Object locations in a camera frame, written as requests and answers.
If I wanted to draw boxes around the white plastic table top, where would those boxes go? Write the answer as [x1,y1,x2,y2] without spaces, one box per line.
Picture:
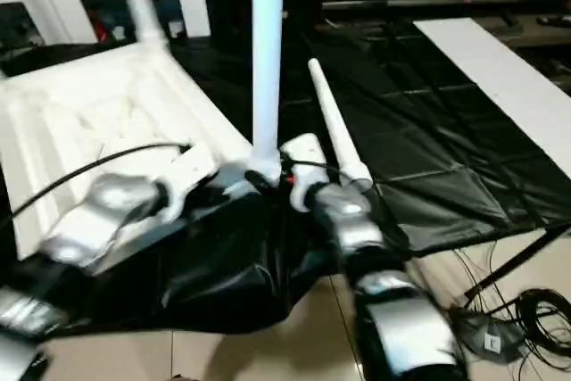
[0,40,279,261]

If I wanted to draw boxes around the black mat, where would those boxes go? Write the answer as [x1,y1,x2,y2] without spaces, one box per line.
[0,20,571,337]

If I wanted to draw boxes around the white flat board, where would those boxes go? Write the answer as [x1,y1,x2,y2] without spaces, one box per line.
[412,17,571,177]

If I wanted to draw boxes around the black stand leg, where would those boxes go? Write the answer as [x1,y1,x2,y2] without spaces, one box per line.
[464,225,571,303]

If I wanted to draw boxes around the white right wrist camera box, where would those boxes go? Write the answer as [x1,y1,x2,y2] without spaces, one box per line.
[281,134,327,212]

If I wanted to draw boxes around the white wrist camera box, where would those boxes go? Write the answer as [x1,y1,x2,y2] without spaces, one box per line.
[281,134,327,212]
[161,145,219,217]

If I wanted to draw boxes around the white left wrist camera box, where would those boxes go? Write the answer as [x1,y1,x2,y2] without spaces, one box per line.
[161,145,219,217]

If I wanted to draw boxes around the black metal rail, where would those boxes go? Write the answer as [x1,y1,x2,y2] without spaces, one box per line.
[321,0,571,12]

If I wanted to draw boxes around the thin black floor cables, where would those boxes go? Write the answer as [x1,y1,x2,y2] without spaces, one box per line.
[446,238,571,373]

